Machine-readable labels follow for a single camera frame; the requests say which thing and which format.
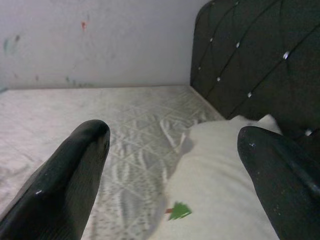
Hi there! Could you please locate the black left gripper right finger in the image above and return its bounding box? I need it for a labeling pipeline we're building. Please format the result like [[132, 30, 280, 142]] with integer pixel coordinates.
[[236, 125, 320, 240]]

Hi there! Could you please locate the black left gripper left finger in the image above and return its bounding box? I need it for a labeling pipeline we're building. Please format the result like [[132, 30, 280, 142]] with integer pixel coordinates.
[[0, 119, 111, 240]]

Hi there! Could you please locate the white pillow green tree print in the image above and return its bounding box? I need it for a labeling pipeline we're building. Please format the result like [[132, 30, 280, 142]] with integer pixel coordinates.
[[147, 114, 285, 240]]

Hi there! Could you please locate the white quilted mattress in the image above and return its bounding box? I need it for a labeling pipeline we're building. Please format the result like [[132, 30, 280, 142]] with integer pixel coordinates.
[[0, 84, 226, 240]]

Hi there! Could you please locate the dark tufted studded headboard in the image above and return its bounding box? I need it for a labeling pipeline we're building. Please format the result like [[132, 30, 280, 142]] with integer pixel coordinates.
[[189, 0, 320, 151]]

